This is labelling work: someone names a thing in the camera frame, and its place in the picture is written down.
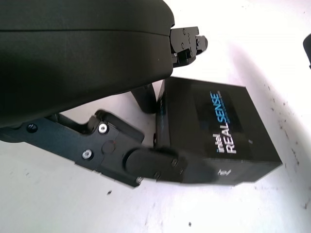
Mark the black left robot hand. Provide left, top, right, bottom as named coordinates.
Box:
left=0, top=0, right=208, bottom=188

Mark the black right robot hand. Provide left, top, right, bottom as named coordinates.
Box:
left=302, top=33, right=311, bottom=70

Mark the black RealSense box lid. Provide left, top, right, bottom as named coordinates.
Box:
left=155, top=76, right=283, bottom=188

